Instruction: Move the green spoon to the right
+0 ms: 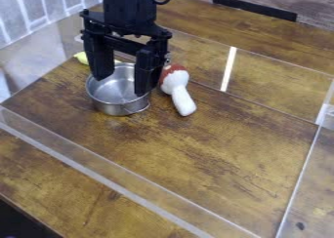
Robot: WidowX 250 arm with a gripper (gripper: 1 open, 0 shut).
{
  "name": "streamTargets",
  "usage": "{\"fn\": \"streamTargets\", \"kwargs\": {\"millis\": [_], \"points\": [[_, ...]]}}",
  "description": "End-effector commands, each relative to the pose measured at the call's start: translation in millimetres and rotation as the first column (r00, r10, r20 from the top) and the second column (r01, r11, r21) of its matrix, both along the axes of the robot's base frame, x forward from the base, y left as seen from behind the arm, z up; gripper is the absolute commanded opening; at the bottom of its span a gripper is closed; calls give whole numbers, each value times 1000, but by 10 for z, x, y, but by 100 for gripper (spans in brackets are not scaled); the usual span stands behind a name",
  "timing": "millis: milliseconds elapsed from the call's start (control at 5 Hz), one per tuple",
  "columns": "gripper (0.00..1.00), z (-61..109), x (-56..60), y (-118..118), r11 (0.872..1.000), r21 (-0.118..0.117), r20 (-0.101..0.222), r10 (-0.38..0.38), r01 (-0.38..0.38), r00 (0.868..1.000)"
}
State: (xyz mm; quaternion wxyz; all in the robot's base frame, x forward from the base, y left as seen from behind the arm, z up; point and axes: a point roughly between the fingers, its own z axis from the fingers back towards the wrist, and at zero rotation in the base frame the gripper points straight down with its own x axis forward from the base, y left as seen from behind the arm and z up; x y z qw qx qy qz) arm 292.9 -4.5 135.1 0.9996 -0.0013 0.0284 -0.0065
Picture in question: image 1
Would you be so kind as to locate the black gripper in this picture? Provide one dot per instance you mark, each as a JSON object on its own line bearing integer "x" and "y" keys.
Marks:
{"x": 124, "y": 28}

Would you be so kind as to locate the small steel pot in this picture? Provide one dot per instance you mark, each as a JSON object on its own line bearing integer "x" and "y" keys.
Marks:
{"x": 112, "y": 94}

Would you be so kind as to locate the red white plush mushroom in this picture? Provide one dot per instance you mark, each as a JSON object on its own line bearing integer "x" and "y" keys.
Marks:
{"x": 172, "y": 82}

